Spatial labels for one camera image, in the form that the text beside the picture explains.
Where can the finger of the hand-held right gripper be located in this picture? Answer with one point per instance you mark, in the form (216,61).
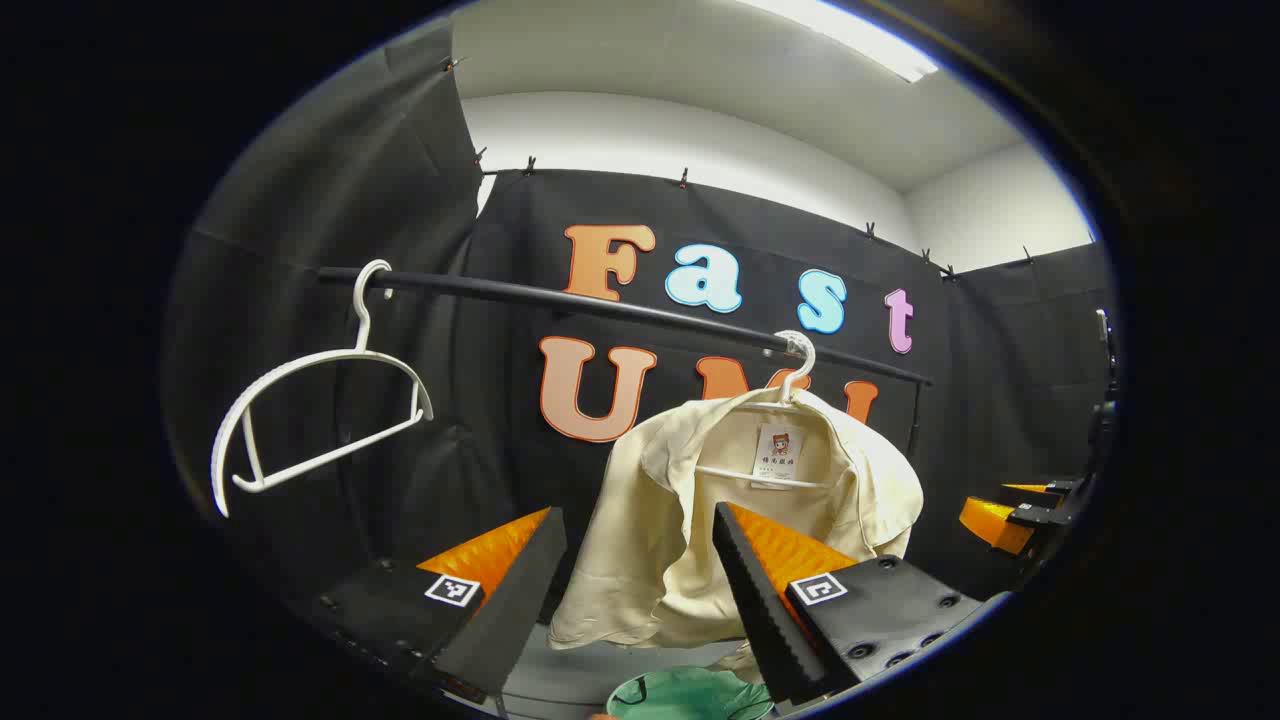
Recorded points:
(1040,490)
(995,522)

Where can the black clothes rail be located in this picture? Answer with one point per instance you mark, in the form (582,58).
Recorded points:
(500,291)

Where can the white plastic hanger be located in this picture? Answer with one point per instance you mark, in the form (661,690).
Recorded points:
(806,352)
(361,325)

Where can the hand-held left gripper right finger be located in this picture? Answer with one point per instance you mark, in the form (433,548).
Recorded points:
(760,600)

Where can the cream shirt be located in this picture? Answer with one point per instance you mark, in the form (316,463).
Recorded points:
(650,520)

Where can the black backdrop cloth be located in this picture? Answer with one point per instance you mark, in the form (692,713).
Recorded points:
(480,400)

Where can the ceiling light panel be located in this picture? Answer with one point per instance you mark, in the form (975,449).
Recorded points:
(860,40)

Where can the green laundry hamper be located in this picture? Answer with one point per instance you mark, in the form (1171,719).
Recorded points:
(690,695)

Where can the row of small cloth clips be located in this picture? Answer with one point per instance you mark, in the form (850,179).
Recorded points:
(684,178)

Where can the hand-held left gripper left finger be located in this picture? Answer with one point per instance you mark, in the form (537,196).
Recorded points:
(515,590)

